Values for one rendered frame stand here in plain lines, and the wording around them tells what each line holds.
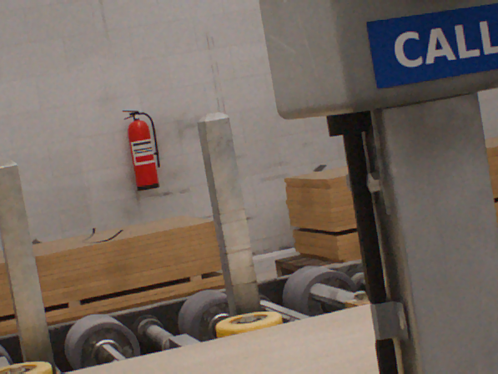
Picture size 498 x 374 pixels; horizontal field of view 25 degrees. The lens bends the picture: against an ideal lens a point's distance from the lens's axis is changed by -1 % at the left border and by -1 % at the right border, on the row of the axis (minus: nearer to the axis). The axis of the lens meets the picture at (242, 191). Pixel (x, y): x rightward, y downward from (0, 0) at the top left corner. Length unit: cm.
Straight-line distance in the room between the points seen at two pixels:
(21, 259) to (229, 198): 28
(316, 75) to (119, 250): 599
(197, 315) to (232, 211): 43
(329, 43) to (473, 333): 11
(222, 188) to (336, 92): 113
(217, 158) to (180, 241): 494
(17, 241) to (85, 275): 488
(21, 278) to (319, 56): 110
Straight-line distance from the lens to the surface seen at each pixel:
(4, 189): 142
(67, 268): 629
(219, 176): 147
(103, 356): 180
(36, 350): 145
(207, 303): 188
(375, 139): 36
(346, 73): 34
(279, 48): 39
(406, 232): 36
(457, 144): 37
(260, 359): 117
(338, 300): 171
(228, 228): 148
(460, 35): 35
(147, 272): 638
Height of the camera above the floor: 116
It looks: 4 degrees down
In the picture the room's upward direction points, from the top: 10 degrees counter-clockwise
